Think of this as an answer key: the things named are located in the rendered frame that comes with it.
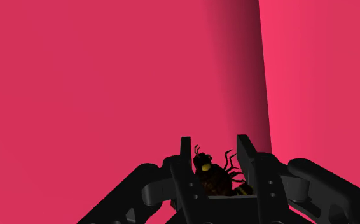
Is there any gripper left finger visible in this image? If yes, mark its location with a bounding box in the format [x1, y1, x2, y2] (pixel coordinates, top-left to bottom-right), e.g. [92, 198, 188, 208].
[76, 136, 213, 224]

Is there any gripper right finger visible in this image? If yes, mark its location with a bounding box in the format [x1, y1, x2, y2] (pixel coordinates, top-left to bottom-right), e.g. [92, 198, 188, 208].
[236, 134, 360, 224]

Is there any black and yellow bee figure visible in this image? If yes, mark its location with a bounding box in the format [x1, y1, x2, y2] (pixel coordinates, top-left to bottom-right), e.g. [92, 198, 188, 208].
[192, 144, 254, 197]

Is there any large pink rounded object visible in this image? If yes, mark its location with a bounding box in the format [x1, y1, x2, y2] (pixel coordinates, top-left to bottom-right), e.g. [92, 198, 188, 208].
[0, 0, 272, 224]

